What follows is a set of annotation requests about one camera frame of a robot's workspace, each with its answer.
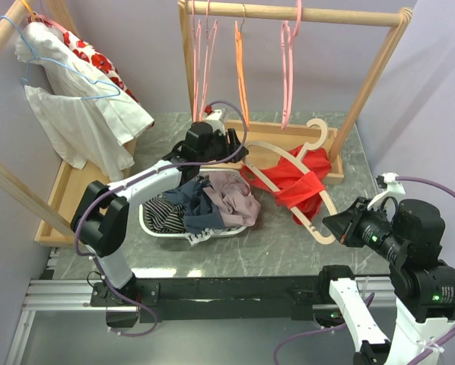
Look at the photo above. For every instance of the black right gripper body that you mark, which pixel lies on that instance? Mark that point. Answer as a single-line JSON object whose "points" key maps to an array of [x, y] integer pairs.
{"points": [[372, 226]]}

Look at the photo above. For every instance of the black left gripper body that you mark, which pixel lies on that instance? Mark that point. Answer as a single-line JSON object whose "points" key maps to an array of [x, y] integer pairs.
{"points": [[218, 148]]}

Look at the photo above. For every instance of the beige wooden hanger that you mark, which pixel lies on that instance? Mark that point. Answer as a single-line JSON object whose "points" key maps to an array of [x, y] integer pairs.
{"points": [[295, 156]]}

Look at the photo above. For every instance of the red tank top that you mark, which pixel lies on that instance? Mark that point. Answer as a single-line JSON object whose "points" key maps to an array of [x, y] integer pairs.
{"points": [[296, 190]]}

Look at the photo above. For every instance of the mauve tank top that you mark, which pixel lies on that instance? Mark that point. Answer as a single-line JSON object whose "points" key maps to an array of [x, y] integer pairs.
{"points": [[233, 198]]}

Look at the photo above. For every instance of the navy blue tank top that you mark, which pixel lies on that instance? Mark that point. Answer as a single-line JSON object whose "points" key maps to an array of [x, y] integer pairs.
{"points": [[200, 212]]}

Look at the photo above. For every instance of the white perforated plastic basket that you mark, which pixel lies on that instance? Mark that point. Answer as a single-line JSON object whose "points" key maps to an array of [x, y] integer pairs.
{"points": [[228, 231]]}

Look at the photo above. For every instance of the black striped tank top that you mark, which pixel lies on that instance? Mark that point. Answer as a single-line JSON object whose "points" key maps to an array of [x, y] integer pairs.
{"points": [[161, 216]]}

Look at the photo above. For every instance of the pink wire hanger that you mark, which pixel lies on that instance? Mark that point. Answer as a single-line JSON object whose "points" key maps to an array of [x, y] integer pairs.
{"points": [[210, 37], [196, 64]]}

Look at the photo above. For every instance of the orange plastic hanger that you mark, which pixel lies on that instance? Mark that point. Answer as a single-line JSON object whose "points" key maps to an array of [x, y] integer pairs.
{"points": [[238, 38]]}

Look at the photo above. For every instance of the pink plastic hanger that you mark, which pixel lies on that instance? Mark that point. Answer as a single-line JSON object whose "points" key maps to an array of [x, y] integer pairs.
{"points": [[287, 37]]}

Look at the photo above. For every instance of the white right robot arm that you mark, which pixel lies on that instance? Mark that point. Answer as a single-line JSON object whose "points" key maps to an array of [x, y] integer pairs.
{"points": [[423, 284]]}

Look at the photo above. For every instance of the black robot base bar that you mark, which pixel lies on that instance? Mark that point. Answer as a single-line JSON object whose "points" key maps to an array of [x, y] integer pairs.
{"points": [[292, 297]]}

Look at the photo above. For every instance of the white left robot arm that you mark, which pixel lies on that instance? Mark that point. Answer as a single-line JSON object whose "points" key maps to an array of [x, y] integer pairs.
{"points": [[101, 218]]}

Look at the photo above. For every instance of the wooden clothes rack centre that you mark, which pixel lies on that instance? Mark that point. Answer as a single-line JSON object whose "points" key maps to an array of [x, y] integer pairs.
{"points": [[396, 22]]}

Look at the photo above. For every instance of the wooden clothes rack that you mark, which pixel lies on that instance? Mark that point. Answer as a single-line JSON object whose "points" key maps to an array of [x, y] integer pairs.
{"points": [[396, 22], [27, 155]]}

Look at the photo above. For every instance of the white dress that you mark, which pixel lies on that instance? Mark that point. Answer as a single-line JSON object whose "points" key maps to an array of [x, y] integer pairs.
{"points": [[86, 117]]}

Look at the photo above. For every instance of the red floral white garment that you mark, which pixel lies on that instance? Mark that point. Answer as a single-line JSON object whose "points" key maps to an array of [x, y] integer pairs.
{"points": [[88, 53]]}

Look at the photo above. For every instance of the wooden clothes rack left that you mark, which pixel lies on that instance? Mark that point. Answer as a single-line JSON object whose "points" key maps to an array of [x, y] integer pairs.
{"points": [[27, 155]]}

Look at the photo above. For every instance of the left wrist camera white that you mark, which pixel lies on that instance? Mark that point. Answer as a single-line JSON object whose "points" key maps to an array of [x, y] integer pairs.
{"points": [[217, 120]]}

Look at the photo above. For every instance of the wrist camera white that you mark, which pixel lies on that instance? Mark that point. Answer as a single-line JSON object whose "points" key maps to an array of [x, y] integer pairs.
{"points": [[390, 188], [217, 120]]}

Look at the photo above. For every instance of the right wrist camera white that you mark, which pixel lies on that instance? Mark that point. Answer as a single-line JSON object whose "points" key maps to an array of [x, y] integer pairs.
{"points": [[390, 188]]}

